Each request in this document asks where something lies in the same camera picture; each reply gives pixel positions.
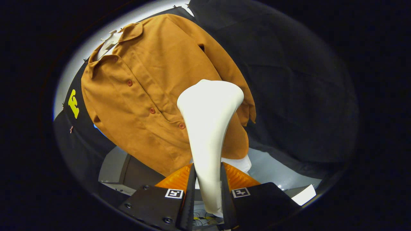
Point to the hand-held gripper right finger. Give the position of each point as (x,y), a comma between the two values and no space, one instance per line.
(224,195)

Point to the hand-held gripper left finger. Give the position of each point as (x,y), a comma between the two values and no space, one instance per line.
(190,195)

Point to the white garment steamer head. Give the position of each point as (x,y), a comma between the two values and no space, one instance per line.
(208,128)

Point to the orange button-up shirt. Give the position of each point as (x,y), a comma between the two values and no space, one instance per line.
(141,96)

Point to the white paper sheet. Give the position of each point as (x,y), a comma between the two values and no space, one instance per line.
(304,195)

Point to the black backdrop cloth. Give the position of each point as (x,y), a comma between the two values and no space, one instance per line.
(289,96)

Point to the white mannequin torso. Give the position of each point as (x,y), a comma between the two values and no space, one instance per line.
(109,43)

